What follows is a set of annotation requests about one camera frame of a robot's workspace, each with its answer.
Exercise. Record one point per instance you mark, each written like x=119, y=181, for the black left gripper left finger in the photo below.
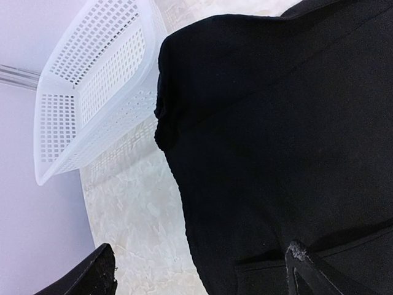
x=94, y=275

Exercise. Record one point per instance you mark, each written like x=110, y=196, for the white perforated plastic basket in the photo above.
x=99, y=82

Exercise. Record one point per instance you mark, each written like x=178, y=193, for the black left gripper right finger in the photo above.
x=300, y=265

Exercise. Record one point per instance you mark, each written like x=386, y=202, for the black long sleeve shirt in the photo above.
x=279, y=129

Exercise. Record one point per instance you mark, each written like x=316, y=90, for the left aluminium corner post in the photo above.
x=19, y=77

